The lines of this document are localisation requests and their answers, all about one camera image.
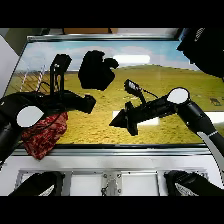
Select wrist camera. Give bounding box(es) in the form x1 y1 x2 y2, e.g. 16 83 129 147
123 78 148 105
49 53 73 96

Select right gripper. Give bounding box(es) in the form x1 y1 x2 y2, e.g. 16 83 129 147
123 100 156 137

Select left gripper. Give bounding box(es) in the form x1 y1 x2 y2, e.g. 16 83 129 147
64 91 97 115

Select red patterned garment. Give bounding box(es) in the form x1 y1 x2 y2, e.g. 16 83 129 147
20 111 70 161

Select black garment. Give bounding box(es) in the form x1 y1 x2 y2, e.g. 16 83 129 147
77 49 120 92

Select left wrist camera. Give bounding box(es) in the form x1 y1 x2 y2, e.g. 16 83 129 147
49 53 73 96

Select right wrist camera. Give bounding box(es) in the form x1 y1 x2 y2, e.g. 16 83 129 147
123 78 148 105

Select black cable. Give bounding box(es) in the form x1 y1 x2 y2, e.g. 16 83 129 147
141 87 160 99

